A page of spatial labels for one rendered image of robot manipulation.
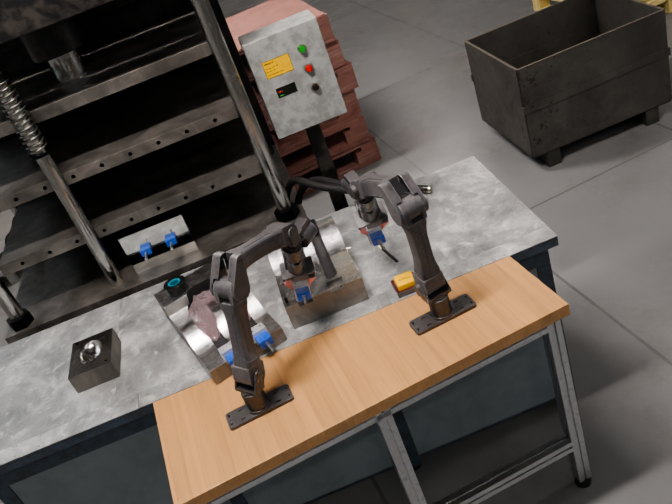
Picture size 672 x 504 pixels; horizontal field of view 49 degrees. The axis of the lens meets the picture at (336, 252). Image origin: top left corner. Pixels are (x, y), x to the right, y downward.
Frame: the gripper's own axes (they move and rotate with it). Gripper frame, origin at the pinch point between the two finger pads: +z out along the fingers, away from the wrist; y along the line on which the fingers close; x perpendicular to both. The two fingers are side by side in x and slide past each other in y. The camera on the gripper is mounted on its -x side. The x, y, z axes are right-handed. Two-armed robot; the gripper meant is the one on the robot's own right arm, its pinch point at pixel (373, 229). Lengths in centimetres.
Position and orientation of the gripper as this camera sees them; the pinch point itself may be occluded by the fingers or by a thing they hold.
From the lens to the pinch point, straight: 244.0
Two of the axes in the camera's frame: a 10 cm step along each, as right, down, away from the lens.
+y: -9.2, 3.8, -0.3
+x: 3.4, 7.8, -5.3
